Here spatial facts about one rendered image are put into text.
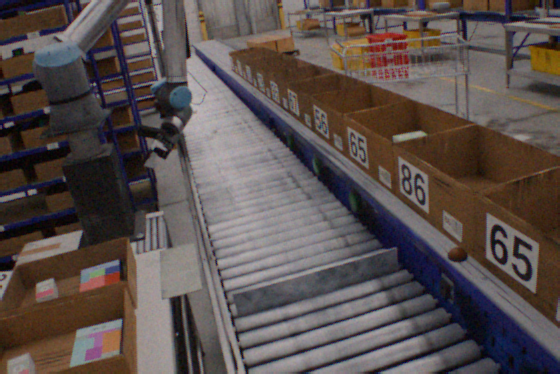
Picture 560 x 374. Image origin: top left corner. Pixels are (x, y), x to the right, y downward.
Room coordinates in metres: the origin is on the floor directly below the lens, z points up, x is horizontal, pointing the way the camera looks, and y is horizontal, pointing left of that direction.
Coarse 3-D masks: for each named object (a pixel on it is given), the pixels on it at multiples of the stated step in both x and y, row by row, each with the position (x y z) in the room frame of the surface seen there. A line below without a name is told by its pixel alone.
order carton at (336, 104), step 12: (372, 84) 2.09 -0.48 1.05; (312, 96) 2.05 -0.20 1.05; (324, 96) 2.06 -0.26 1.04; (336, 96) 2.07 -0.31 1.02; (348, 96) 2.08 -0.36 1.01; (360, 96) 2.09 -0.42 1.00; (372, 96) 2.09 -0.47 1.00; (384, 96) 1.97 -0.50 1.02; (396, 96) 1.86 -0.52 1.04; (312, 108) 2.03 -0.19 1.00; (324, 108) 1.86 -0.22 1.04; (336, 108) 2.07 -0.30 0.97; (348, 108) 2.08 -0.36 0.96; (360, 108) 2.09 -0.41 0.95; (312, 120) 2.05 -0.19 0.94; (336, 120) 1.74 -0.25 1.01; (336, 132) 1.75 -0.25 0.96
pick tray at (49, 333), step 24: (120, 288) 1.08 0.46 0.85; (24, 312) 1.03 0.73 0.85; (48, 312) 1.04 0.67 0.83; (72, 312) 1.05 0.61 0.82; (96, 312) 1.06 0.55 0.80; (120, 312) 1.07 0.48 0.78; (0, 336) 1.00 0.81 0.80; (24, 336) 1.02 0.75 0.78; (48, 336) 1.03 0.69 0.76; (72, 336) 1.02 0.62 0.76; (0, 360) 0.95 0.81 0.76; (48, 360) 0.93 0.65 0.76; (96, 360) 0.80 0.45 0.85; (120, 360) 0.81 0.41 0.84
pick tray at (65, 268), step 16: (112, 240) 1.38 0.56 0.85; (128, 240) 1.36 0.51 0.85; (48, 256) 1.34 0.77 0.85; (64, 256) 1.34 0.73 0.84; (80, 256) 1.36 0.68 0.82; (96, 256) 1.37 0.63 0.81; (112, 256) 1.38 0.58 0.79; (128, 256) 1.26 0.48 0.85; (16, 272) 1.29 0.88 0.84; (32, 272) 1.32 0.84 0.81; (48, 272) 1.33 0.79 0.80; (64, 272) 1.34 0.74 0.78; (80, 272) 1.35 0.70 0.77; (128, 272) 1.17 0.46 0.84; (16, 288) 1.24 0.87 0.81; (32, 288) 1.31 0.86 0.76; (64, 288) 1.28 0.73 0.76; (96, 288) 1.10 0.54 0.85; (112, 288) 1.11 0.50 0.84; (128, 288) 1.12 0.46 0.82; (0, 304) 1.09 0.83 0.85; (16, 304) 1.19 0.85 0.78; (32, 304) 1.06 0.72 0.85; (48, 304) 1.07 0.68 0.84
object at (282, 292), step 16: (368, 256) 1.10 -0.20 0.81; (384, 256) 1.11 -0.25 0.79; (320, 272) 1.08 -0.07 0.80; (336, 272) 1.08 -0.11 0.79; (352, 272) 1.09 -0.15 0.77; (368, 272) 1.10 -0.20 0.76; (384, 272) 1.11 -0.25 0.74; (256, 288) 1.04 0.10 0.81; (272, 288) 1.05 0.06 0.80; (288, 288) 1.06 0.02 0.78; (304, 288) 1.07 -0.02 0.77; (320, 288) 1.08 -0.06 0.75; (336, 288) 1.08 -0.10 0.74; (240, 304) 1.03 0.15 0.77; (256, 304) 1.04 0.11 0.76; (272, 304) 1.05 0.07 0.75
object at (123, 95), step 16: (80, 0) 3.90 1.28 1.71; (0, 16) 3.59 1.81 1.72; (112, 32) 3.49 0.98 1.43; (112, 48) 3.49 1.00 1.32; (128, 80) 3.93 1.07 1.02; (112, 96) 3.79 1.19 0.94; (128, 96) 3.49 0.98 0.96; (128, 128) 3.48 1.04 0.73; (144, 144) 3.93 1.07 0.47; (128, 176) 3.54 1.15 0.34; (144, 176) 3.49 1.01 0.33; (144, 192) 3.66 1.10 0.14
